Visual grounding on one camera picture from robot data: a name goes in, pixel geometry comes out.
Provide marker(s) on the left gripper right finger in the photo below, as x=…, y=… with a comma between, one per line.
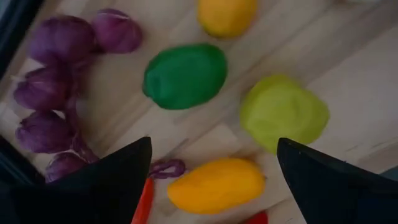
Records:
x=342, y=196

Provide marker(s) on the dark green round fruit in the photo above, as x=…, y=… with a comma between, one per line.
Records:
x=185, y=76

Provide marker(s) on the purple grape bunch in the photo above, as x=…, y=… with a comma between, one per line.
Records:
x=62, y=40

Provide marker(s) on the yellow lemon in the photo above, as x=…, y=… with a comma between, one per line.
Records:
x=227, y=17

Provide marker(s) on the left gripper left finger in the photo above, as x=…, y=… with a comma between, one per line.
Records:
x=77, y=199

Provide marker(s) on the red chili pepper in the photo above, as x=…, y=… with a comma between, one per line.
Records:
x=256, y=218

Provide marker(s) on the orange carrot with green top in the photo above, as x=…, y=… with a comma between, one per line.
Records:
x=144, y=202

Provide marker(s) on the light green fruit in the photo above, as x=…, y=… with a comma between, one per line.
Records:
x=283, y=113

